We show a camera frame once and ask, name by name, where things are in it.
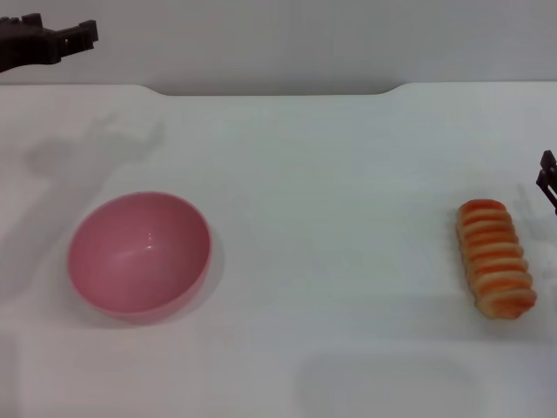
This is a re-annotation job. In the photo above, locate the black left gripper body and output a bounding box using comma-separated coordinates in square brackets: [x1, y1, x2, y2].
[0, 17, 60, 74]

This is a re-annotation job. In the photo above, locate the striped orange bread loaf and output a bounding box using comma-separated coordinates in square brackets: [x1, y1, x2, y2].
[454, 198, 538, 322]

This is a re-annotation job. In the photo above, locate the pink plastic bowl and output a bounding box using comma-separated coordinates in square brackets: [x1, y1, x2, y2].
[66, 191, 213, 326]

